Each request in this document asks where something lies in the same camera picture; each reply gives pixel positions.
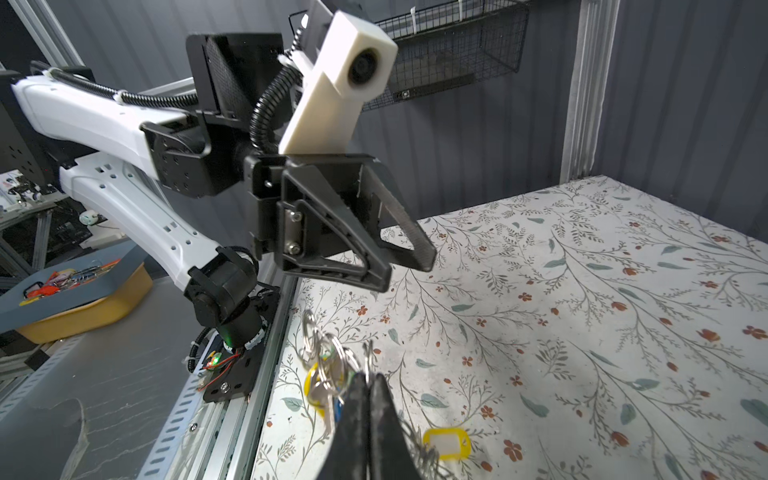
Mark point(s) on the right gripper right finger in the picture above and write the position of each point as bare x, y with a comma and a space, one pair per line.
389, 457

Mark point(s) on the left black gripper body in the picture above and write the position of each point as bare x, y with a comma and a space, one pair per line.
263, 178

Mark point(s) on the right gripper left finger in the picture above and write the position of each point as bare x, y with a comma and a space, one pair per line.
348, 455

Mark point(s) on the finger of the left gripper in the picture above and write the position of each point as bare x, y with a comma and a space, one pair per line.
388, 220
320, 235

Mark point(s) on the keyring bunch with grey strap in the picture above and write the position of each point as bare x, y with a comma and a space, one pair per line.
332, 367

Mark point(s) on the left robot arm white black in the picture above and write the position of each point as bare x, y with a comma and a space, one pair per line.
277, 121

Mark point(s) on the floral table mat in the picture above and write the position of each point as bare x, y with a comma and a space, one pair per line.
585, 331

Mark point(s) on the blue yellow box outside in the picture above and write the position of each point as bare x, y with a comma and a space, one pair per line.
77, 296

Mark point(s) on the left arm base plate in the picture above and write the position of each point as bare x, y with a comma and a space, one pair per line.
236, 378

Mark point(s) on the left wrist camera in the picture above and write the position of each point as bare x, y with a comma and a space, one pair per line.
352, 68

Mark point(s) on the white cable duct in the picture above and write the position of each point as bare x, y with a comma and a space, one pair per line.
163, 451

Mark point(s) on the black wire basket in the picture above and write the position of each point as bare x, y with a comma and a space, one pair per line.
450, 45

